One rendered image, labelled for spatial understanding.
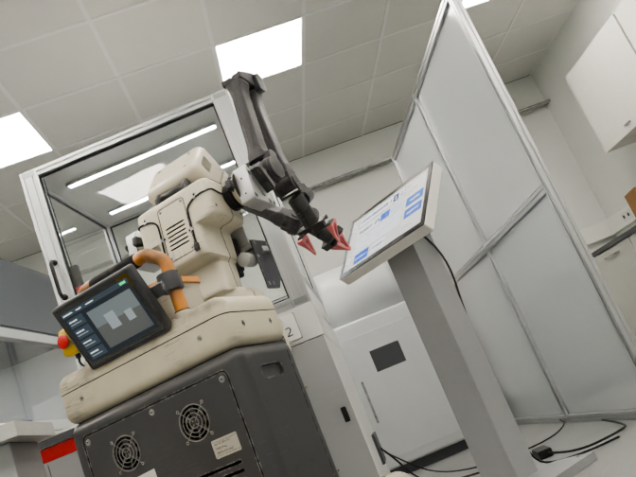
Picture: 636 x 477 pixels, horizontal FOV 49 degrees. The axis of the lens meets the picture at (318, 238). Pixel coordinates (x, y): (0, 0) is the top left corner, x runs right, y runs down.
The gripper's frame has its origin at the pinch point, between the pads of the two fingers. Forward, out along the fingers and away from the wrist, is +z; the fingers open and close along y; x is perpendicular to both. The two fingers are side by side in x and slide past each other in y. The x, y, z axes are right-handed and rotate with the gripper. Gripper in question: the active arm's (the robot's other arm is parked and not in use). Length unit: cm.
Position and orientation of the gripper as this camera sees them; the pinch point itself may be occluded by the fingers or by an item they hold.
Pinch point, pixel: (348, 248)
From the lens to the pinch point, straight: 269.0
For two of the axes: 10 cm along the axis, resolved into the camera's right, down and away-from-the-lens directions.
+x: -2.2, 7.8, -5.9
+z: 8.3, 4.7, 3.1
